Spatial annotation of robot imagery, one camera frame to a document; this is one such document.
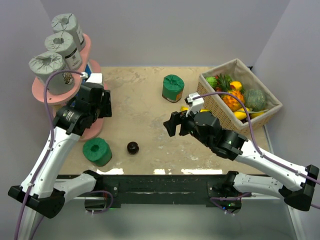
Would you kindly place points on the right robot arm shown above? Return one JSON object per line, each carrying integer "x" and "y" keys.
{"x": 295, "y": 184}

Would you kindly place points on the yellow lemon in basket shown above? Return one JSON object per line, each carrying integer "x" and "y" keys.
{"x": 240, "y": 114}

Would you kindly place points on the green artificial melon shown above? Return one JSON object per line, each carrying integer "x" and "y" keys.
{"x": 255, "y": 99}

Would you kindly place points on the grey roll front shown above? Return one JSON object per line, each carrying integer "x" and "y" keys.
{"x": 68, "y": 22}

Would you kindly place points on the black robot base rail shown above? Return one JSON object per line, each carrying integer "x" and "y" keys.
{"x": 224, "y": 191}

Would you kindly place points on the pink three-tier shelf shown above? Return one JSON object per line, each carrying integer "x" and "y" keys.
{"x": 57, "y": 101}

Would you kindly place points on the green artificial fruit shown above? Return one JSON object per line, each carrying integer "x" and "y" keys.
{"x": 212, "y": 81}

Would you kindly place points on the grey roll with barcode label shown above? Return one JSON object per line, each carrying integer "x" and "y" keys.
{"x": 63, "y": 43}

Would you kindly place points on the artificial pineapple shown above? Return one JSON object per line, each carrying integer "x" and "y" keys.
{"x": 229, "y": 100}

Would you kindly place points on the green paper roll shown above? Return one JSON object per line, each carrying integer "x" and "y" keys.
{"x": 172, "y": 88}

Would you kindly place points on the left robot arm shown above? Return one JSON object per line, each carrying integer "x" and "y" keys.
{"x": 39, "y": 191}

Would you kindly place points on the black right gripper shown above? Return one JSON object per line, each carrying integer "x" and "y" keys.
{"x": 171, "y": 124}

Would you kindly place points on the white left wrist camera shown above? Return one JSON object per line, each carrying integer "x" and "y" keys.
{"x": 96, "y": 78}

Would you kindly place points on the yellow banana bunch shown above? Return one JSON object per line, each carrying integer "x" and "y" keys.
{"x": 184, "y": 108}

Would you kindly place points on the wicker basket with cloth liner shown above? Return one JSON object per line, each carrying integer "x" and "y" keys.
{"x": 238, "y": 71}

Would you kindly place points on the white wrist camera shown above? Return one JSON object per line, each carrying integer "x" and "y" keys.
{"x": 96, "y": 78}
{"x": 195, "y": 103}

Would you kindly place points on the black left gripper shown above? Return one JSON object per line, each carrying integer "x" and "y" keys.
{"x": 106, "y": 110}

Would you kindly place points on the yellow artificial fruit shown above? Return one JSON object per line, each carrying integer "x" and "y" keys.
{"x": 236, "y": 85}

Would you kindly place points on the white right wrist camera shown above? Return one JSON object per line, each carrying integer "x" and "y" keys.
{"x": 195, "y": 103}

